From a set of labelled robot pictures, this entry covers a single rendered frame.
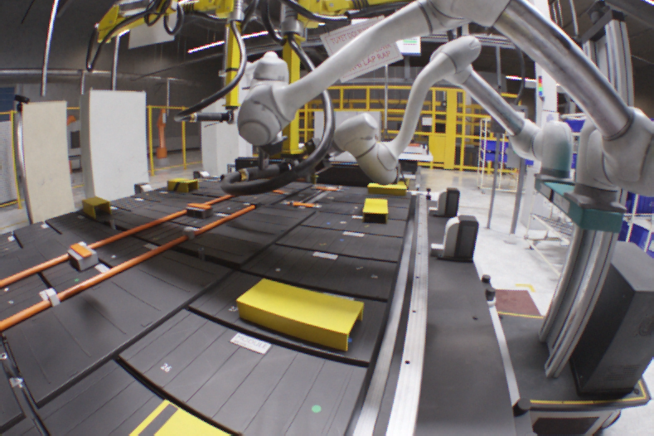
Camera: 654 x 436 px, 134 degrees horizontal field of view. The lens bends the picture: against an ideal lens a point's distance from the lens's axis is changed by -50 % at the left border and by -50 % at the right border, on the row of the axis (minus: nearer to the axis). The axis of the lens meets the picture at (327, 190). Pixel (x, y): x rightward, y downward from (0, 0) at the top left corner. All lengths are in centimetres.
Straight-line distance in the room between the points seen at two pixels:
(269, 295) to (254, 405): 17
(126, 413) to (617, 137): 92
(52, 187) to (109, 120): 147
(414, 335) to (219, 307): 29
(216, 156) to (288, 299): 674
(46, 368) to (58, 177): 460
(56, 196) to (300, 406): 483
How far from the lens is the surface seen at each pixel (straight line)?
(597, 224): 92
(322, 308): 38
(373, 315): 42
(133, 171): 548
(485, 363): 57
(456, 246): 91
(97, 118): 514
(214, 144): 710
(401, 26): 75
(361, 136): 98
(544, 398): 136
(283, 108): 64
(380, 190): 116
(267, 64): 77
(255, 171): 98
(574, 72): 66
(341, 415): 30
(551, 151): 135
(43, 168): 488
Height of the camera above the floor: 126
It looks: 12 degrees down
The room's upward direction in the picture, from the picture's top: 1 degrees clockwise
